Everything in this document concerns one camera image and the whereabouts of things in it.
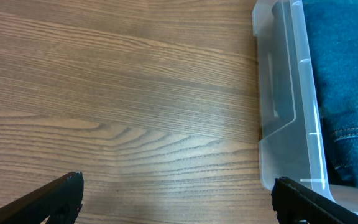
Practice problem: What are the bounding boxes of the clear plastic storage bin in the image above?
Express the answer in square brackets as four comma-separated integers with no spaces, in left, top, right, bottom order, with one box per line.
[252,0,358,216]

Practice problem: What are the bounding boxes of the blue denim jeans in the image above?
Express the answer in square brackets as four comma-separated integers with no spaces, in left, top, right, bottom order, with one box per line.
[303,1,358,188]

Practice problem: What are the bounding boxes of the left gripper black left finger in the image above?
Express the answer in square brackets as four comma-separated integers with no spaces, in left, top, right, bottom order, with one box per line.
[0,172,84,224]

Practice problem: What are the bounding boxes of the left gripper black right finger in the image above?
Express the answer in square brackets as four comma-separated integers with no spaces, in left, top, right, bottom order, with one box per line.
[272,177,358,224]

